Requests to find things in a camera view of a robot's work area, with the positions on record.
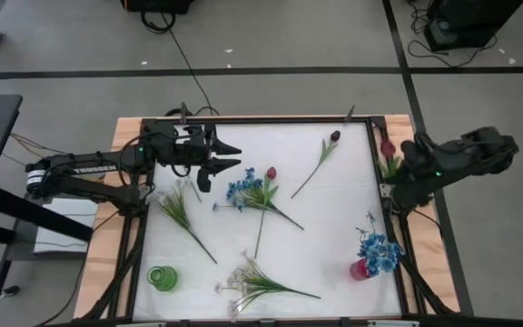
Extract green glass vase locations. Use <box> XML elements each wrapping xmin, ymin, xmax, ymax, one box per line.
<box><xmin>146</xmin><ymin>265</ymin><xmax>180</xmax><ymax>292</ymax></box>

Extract large black equipment cabinet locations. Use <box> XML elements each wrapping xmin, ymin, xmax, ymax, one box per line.
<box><xmin>423</xmin><ymin>0</ymin><xmax>523</xmax><ymax>52</ymax></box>

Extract white table mat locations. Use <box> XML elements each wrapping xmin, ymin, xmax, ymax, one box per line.
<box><xmin>133</xmin><ymin>122</ymin><xmax>402</xmax><ymax>319</ymax></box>

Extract white flat box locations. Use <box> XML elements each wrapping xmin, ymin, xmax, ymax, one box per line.
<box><xmin>33</xmin><ymin>198</ymin><xmax>99</xmax><ymax>254</ymax></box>

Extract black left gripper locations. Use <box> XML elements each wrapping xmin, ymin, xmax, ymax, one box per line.
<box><xmin>150</xmin><ymin>124</ymin><xmax>243</xmax><ymax>178</ymax></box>

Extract black floor cables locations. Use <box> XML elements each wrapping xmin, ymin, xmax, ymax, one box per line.
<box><xmin>407</xmin><ymin>0</ymin><xmax>498</xmax><ymax>69</ymax></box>

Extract thin coloured wires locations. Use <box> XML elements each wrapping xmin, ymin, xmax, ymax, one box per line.
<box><xmin>1</xmin><ymin>131</ymin><xmax>70</xmax><ymax>167</ymax></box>

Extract black aluminium table frame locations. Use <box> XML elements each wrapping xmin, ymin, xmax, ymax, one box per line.
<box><xmin>79</xmin><ymin>102</ymin><xmax>460</xmax><ymax>327</ymax></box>

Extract red glass vase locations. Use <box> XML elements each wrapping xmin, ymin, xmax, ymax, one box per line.
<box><xmin>349</xmin><ymin>257</ymin><xmax>374</xmax><ymax>282</ymax></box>

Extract black equipment box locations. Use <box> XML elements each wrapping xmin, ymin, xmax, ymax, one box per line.
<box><xmin>120</xmin><ymin>0</ymin><xmax>195</xmax><ymax>15</ymax></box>

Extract green leafy sprig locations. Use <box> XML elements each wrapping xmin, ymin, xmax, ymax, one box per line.
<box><xmin>156</xmin><ymin>179</ymin><xmax>219</xmax><ymax>265</ymax></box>

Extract dark red artificial tulip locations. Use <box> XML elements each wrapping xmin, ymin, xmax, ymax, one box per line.
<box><xmin>290</xmin><ymin>130</ymin><xmax>342</xmax><ymax>200</ymax></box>

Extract black floor cable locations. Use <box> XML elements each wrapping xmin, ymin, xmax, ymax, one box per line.
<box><xmin>140</xmin><ymin>9</ymin><xmax>221</xmax><ymax>117</ymax></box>

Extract blue artificial flower bunch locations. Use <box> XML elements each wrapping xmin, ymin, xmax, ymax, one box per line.
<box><xmin>354</xmin><ymin>211</ymin><xmax>407</xmax><ymax>279</ymax></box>
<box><xmin>211</xmin><ymin>166</ymin><xmax>306</xmax><ymax>232</ymax></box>

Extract white artificial flower bunch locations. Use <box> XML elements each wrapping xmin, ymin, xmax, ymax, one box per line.
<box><xmin>213</xmin><ymin>251</ymin><xmax>322</xmax><ymax>322</ymax></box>

